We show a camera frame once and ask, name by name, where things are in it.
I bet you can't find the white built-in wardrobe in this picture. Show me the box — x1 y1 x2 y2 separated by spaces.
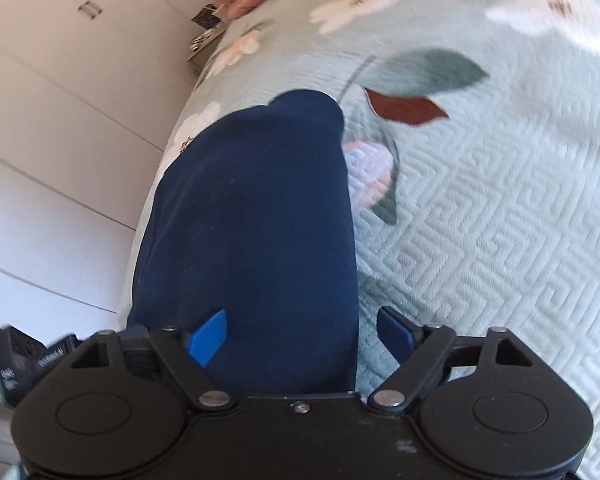
0 0 208 341

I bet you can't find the floral green bedspread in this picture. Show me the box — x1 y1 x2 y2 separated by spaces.
130 0 600 480

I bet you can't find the beige two-drawer nightstand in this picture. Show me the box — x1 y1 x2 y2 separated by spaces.
187 3 230 76

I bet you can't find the navy blue striped hoodie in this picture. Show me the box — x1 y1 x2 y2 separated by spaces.
128 90 358 393

